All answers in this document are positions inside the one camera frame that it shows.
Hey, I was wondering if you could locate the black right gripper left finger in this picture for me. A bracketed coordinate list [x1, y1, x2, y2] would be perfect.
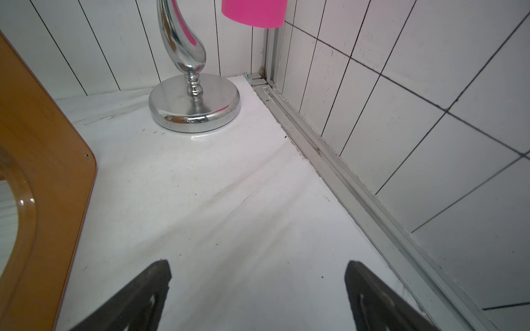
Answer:
[73, 259, 172, 330]

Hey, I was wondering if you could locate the pink plastic wine glass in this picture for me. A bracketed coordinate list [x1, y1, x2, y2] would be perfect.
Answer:
[222, 0, 288, 29]

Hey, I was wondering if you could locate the wooden three-tier shelf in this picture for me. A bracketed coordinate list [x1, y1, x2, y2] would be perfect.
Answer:
[1, 37, 97, 330]

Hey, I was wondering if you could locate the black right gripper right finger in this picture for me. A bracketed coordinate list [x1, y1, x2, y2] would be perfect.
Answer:
[344, 261, 437, 331]

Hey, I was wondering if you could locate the chrome glass holder stand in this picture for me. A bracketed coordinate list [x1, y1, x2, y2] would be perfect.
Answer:
[149, 1, 241, 133]

